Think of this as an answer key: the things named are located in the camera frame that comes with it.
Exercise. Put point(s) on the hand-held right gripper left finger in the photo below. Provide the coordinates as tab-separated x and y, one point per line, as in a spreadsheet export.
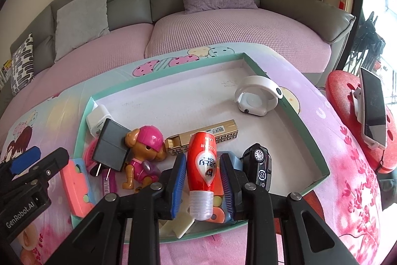
178	184

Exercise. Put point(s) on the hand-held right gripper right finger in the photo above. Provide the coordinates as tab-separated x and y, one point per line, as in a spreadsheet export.
225	187

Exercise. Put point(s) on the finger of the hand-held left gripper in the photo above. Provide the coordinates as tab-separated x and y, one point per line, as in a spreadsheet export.
52	162
26	158

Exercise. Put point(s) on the orange blue plastic case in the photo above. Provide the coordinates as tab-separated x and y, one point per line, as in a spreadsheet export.
76	187
217	213

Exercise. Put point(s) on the red bottle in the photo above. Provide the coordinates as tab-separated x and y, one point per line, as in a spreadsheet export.
201	168

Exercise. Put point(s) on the pink watch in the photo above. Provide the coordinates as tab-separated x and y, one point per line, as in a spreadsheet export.
90	154

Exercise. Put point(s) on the black toy car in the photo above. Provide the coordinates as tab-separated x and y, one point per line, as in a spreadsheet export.
260	165

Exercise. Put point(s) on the white plastic holder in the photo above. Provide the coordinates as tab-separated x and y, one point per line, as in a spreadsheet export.
180	226

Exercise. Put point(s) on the pink pup toy figure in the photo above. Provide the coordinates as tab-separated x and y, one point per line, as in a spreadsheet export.
149	137

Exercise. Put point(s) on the gold box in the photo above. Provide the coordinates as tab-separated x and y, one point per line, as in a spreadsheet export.
217	130

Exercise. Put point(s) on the black charger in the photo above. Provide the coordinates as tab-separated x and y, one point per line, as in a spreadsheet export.
111	147

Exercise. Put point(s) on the white smartwatch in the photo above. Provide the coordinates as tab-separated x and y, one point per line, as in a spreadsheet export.
259	106

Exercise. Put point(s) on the teal cardboard tray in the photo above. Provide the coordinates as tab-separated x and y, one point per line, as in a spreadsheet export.
201	88

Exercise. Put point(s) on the stack of books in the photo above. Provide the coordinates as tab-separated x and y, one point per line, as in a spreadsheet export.
5	69

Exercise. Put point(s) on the black white patterned pillow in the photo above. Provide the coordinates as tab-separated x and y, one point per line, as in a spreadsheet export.
23	66

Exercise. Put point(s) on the grey pillow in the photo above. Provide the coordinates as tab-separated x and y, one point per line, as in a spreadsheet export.
80	19

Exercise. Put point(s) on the red stool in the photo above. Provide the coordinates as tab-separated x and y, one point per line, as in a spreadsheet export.
341	91

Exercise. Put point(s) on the white phone stand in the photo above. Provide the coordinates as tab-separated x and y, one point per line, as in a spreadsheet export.
358	97

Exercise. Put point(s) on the smartphone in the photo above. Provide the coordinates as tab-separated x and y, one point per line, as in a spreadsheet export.
373	106

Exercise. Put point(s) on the black folding rack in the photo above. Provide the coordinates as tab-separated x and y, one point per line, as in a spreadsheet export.
369	35

